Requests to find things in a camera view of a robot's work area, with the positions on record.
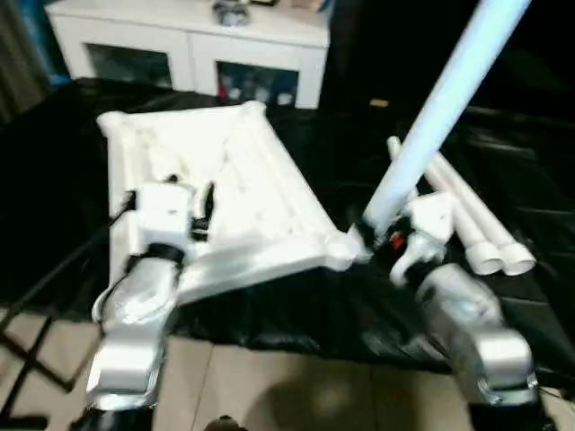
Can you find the black work mat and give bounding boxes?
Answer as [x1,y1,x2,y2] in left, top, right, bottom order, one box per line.
[0,75,575,376]

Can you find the white glass-door cabinet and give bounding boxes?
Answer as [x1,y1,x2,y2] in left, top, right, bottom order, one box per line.
[44,0,332,110]

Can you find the black folding chair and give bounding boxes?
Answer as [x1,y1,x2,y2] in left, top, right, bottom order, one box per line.
[0,304,75,431]

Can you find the grey glossy object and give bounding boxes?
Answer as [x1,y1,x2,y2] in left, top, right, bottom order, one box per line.
[212,0,252,29]

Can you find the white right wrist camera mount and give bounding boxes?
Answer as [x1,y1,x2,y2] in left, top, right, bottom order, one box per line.
[402,191,456,243]

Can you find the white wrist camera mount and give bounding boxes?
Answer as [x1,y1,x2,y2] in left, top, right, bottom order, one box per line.
[402,191,456,243]
[124,181,199,246]

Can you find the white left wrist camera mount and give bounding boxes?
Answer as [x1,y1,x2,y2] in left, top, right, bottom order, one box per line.
[124,181,199,246]

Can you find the black left wrist camera cable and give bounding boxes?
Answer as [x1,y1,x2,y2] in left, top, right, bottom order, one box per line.
[0,190,137,324]

